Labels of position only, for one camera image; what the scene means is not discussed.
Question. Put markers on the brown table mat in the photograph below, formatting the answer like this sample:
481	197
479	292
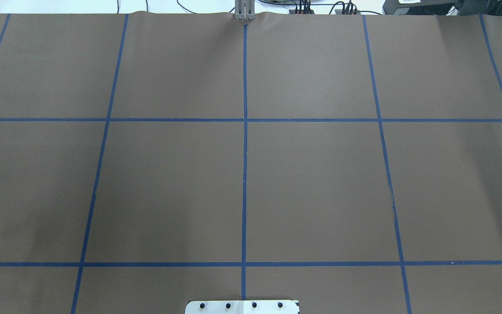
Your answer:
350	163

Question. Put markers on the aluminium frame post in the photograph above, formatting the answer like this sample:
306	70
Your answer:
244	10

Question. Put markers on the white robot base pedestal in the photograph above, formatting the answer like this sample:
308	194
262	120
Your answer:
243	307

